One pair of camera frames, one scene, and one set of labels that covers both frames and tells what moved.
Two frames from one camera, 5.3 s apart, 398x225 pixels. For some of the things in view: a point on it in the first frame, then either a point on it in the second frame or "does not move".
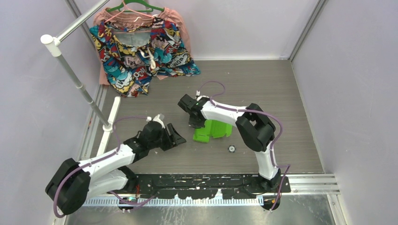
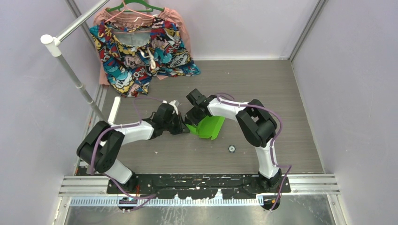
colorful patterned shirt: x=132 y=53 does not move
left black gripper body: x=162 y=138 to x=174 y=125
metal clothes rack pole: x=54 y=46 does not move
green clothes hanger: x=119 y=6 does not move
